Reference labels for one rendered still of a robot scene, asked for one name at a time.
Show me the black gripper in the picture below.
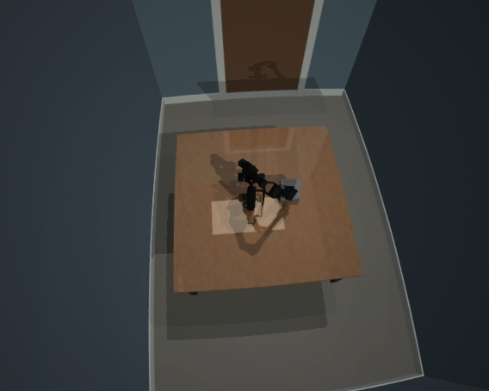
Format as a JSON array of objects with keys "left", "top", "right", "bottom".
[{"left": 238, "top": 172, "right": 265, "bottom": 183}]

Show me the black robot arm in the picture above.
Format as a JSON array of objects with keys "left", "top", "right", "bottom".
[{"left": 238, "top": 158, "right": 297, "bottom": 201}]

